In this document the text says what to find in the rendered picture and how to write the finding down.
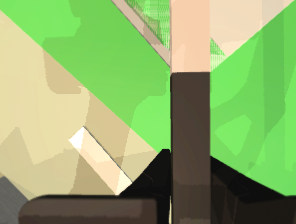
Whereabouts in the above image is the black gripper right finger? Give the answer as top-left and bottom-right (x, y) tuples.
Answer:
(211, 156), (296, 224)

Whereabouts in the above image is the green flat mat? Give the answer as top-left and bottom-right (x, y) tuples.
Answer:
(0, 0), (296, 196)

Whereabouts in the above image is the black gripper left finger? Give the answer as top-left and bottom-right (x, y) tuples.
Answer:
(18, 149), (171, 224)

